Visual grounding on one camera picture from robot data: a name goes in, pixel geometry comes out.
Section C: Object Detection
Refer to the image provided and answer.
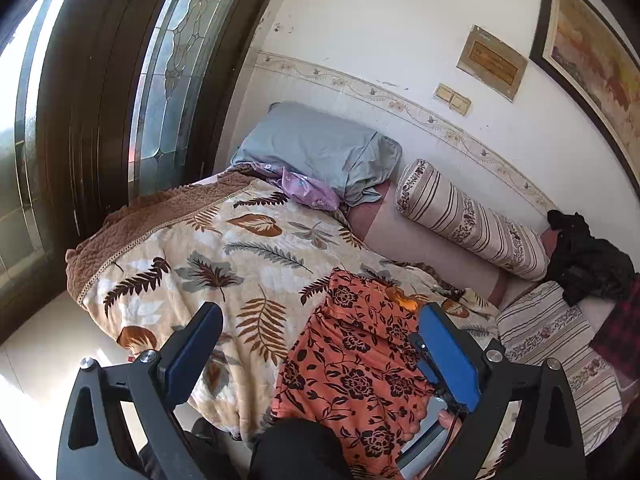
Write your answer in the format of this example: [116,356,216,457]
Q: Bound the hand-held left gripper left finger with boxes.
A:
[56,301,224,480]

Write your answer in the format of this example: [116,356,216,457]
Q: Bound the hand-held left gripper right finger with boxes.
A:
[418,302,588,480]

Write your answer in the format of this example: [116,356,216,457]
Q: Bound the orange floral shirt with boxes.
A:
[270,267,521,480]

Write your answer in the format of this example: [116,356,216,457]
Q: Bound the person's right hand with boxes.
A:
[412,407,466,461]

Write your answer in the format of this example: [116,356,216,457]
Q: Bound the striped floral cushion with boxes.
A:
[497,280,636,456]

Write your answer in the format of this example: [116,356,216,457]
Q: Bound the leaf print blanket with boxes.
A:
[66,170,501,441]

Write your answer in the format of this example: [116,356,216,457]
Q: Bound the person's black trousers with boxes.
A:
[137,416,353,480]

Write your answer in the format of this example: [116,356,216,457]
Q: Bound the striped bolster pillow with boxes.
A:
[395,159,551,282]

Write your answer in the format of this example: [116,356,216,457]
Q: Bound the black garment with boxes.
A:
[545,210,636,306]

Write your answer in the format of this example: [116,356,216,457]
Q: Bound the red plaid cloth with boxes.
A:
[590,275,640,381]

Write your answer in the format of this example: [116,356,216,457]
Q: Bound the purple floral cloth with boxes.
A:
[255,162,341,212]

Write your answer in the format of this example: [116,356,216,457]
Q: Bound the grey pillow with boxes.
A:
[231,101,403,208]

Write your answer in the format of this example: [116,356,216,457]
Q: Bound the golden wall plaque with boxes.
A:
[456,25,529,102]

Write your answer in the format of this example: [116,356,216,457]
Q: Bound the framed wall picture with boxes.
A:
[530,0,640,196]

